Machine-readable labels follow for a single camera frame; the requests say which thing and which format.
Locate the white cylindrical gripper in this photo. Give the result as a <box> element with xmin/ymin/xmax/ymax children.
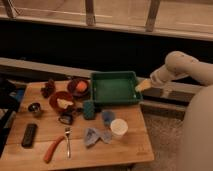
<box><xmin>135</xmin><ymin>65</ymin><xmax>174</xmax><ymax>92</ymax></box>

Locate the pale yellow banana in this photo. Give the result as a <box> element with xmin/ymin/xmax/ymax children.
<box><xmin>57</xmin><ymin>99</ymin><xmax>73</xmax><ymax>109</ymax></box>

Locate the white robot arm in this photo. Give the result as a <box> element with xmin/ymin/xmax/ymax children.
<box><xmin>135</xmin><ymin>51</ymin><xmax>213</xmax><ymax>171</ymax></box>

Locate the green plastic tray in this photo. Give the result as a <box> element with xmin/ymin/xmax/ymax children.
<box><xmin>90</xmin><ymin>71</ymin><xmax>142</xmax><ymax>106</ymax></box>

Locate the blue cup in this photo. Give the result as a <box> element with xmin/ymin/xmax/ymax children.
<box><xmin>101</xmin><ymin>111</ymin><xmax>115</xmax><ymax>127</ymax></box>

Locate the white cup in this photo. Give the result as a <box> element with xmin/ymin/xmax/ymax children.
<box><xmin>110</xmin><ymin>118</ymin><xmax>128</xmax><ymax>138</ymax></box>

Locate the teal sponge block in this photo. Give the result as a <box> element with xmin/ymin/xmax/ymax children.
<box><xmin>83</xmin><ymin>100</ymin><xmax>95</xmax><ymax>120</ymax></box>

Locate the orange carrot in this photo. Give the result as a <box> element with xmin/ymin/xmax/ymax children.
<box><xmin>76</xmin><ymin>81</ymin><xmax>87</xmax><ymax>92</ymax></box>

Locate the blue grey cloth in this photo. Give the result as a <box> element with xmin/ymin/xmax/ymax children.
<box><xmin>84</xmin><ymin>128</ymin><xmax>112</xmax><ymax>148</ymax></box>

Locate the small dark object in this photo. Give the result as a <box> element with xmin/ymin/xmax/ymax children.
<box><xmin>59</xmin><ymin>113</ymin><xmax>74</xmax><ymax>125</ymax></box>

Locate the silver fork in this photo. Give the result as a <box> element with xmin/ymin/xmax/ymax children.
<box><xmin>65</xmin><ymin>127</ymin><xmax>71</xmax><ymax>158</ymax></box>

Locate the small metal cup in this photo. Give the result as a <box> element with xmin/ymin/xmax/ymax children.
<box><xmin>28</xmin><ymin>102</ymin><xmax>42</xmax><ymax>117</ymax></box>

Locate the black remote control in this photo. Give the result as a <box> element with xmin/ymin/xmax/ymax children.
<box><xmin>21</xmin><ymin>123</ymin><xmax>37</xmax><ymax>148</ymax></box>

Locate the orange handled tool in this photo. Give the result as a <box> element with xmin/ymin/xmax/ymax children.
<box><xmin>43</xmin><ymin>136</ymin><xmax>64</xmax><ymax>163</ymax></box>

